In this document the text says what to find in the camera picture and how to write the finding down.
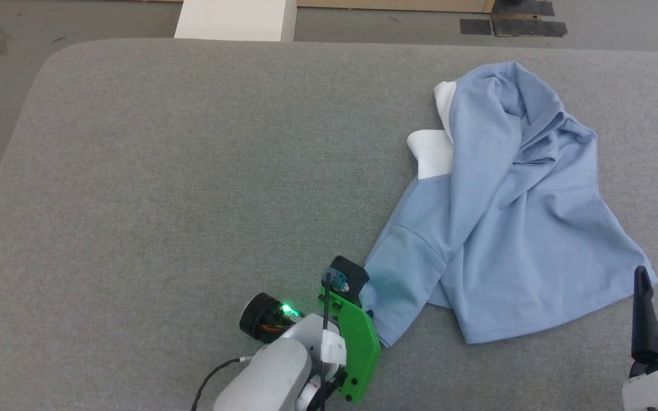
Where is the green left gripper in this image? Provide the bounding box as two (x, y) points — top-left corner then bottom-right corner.
(239, 285), (381, 404)

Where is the light blue and white garment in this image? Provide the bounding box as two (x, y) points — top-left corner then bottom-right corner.
(360, 61), (658, 348)

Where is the grey fabric sofa cushion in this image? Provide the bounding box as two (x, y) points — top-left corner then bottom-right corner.
(0, 38), (658, 411)

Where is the large black floor mat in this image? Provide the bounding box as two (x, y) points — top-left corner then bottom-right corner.
(490, 0), (568, 38)

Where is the small black floor mat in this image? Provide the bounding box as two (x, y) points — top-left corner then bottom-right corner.
(459, 18), (493, 36)

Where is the white box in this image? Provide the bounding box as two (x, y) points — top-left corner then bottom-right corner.
(174, 0), (299, 42)

